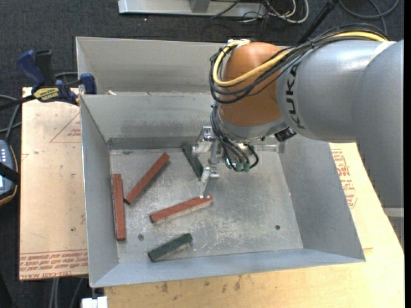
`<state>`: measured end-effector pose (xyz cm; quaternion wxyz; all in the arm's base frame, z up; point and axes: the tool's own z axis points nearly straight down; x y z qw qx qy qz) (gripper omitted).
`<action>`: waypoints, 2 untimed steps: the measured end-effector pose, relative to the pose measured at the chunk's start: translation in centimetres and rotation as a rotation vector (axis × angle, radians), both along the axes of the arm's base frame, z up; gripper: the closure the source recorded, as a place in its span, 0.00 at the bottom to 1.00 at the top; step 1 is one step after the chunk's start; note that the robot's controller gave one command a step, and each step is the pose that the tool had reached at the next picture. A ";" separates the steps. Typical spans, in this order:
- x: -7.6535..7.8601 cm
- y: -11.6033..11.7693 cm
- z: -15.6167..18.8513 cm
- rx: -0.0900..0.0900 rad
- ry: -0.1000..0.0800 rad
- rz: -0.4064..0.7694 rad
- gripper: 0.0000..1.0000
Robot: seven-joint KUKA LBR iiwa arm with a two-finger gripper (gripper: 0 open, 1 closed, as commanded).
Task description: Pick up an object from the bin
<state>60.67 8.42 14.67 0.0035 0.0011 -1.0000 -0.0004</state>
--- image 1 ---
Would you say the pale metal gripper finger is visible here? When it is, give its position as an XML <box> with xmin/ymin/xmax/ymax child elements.
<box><xmin>199</xmin><ymin>167</ymin><xmax>221</xmax><ymax>200</ymax></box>
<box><xmin>191</xmin><ymin>126</ymin><xmax>215</xmax><ymax>155</ymax></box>

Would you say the dark green flat block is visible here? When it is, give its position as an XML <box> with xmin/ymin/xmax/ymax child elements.
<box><xmin>147</xmin><ymin>232</ymin><xmax>194</xmax><ymax>263</ymax></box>
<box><xmin>181</xmin><ymin>143</ymin><xmax>205</xmax><ymax>179</ymax></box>

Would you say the red-brown flat block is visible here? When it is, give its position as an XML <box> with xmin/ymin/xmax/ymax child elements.
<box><xmin>149</xmin><ymin>194</ymin><xmax>214</xmax><ymax>225</ymax></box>
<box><xmin>111</xmin><ymin>173</ymin><xmax>127</xmax><ymax>241</ymax></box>
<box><xmin>123</xmin><ymin>152</ymin><xmax>171</xmax><ymax>205</ymax></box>

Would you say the grey metal bin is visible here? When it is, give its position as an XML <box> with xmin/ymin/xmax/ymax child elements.
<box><xmin>75</xmin><ymin>36</ymin><xmax>367</xmax><ymax>289</ymax></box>

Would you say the brown cardboard board red print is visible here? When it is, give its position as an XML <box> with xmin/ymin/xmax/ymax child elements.
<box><xmin>19</xmin><ymin>86</ymin><xmax>375</xmax><ymax>282</ymax></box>

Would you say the black cylinder on white bracket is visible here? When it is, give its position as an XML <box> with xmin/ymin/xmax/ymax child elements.
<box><xmin>274</xmin><ymin>128</ymin><xmax>297</xmax><ymax>142</ymax></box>

